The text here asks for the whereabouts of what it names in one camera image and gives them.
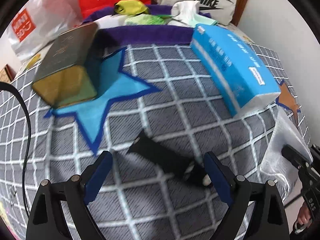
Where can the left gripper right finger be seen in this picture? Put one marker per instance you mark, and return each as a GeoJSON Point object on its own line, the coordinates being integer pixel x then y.
{"type": "Point", "coordinates": [268, 219]}

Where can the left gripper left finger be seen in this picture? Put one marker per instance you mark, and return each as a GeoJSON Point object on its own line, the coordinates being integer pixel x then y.
{"type": "Point", "coordinates": [47, 220]}

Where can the black sock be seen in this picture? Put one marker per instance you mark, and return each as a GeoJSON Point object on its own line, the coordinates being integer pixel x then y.
{"type": "Point", "coordinates": [184, 168]}

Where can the blue tissue pack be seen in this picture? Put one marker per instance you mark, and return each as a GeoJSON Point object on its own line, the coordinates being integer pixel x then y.
{"type": "Point", "coordinates": [243, 80]}

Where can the yellow Adidas mini pouch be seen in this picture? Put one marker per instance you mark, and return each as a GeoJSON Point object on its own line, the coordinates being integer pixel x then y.
{"type": "Point", "coordinates": [130, 8]}

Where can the person's right hand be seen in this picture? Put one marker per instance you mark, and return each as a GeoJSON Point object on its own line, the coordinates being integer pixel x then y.
{"type": "Point", "coordinates": [304, 217]}

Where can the grey checked bedsheet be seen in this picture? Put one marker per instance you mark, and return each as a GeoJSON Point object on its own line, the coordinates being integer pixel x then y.
{"type": "Point", "coordinates": [137, 200]}

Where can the dark green tin box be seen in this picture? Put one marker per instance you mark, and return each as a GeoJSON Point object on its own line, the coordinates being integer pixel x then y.
{"type": "Point", "coordinates": [69, 72]}

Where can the newspaper print fruit cover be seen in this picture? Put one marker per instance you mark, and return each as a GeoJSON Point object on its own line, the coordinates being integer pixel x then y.
{"type": "Point", "coordinates": [230, 27]}

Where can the brown cardboard box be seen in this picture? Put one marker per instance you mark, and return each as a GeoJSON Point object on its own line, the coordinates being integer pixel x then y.
{"type": "Point", "coordinates": [7, 74]}

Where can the purple fleece towel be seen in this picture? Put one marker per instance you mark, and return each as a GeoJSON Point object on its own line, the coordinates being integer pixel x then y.
{"type": "Point", "coordinates": [143, 34]}

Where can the mint green cloth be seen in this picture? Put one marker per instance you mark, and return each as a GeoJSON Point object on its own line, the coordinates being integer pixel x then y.
{"type": "Point", "coordinates": [200, 19]}

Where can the white Miniso plastic bag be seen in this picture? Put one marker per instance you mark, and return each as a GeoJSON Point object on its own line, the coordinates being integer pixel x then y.
{"type": "Point", "coordinates": [38, 23]}

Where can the white cotton glove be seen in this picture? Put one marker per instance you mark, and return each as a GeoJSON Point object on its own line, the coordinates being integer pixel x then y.
{"type": "Point", "coordinates": [185, 11]}

